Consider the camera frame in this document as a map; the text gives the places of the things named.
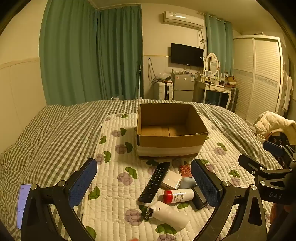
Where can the light blue case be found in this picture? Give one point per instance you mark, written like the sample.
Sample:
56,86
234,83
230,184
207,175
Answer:
187,183

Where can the smartphone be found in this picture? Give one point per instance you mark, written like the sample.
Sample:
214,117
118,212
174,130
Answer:
23,204

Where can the clear plastic bag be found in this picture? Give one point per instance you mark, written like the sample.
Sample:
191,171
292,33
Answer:
164,76

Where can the floral quilted mat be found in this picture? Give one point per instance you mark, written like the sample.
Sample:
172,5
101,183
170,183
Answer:
120,162

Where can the white dressing table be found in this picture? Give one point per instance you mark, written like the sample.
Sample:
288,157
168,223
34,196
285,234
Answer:
215,87

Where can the white louvred wardrobe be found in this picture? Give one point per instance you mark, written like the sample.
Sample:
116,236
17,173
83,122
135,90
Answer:
259,78

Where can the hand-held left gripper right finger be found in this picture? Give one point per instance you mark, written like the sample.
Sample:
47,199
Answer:
205,183

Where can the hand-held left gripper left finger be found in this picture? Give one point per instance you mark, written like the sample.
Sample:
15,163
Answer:
81,183

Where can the small brown box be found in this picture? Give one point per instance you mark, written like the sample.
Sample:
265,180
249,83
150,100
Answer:
230,80

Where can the brown cardboard box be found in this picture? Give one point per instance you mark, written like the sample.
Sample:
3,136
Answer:
168,141

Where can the white spray bottle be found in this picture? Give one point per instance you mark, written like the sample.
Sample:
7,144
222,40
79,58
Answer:
168,215

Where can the white suitcase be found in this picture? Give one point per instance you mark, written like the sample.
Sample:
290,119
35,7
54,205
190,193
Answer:
165,90

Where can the hanging white towels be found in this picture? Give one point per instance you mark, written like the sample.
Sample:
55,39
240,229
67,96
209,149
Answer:
288,90

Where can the small grey fridge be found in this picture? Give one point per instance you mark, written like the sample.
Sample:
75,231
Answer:
184,87

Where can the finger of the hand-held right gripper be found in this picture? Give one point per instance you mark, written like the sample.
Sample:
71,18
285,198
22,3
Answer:
248,162
272,148

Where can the white pole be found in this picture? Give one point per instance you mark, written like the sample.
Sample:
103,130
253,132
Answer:
140,81

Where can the green curtain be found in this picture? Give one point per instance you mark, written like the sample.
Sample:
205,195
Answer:
120,53
219,46
69,58

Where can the dark suitcase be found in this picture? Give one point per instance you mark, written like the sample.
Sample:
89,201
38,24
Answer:
234,98

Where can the person's right hand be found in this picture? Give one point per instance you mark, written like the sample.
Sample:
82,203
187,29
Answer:
287,208

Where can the white air conditioner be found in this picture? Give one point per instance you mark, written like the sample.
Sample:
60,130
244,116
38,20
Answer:
182,19

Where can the oval white mirror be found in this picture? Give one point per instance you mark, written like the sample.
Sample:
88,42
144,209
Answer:
211,62

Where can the red patterned box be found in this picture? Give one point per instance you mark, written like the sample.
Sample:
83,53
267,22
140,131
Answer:
185,170

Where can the black rectangular block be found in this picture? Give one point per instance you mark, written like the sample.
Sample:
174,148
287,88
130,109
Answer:
199,199

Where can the black wall television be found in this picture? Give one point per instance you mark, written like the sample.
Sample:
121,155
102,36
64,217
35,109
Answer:
187,54

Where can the red-capped white bottle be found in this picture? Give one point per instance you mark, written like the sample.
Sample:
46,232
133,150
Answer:
179,195

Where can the white photo frame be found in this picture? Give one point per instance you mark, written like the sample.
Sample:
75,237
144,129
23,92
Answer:
208,74

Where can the white puffer jacket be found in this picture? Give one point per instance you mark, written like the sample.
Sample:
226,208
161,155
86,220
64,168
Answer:
270,121

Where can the white square box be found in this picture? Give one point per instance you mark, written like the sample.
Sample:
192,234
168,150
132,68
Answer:
170,180

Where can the black remote control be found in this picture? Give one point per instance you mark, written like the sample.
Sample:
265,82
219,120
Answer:
153,183

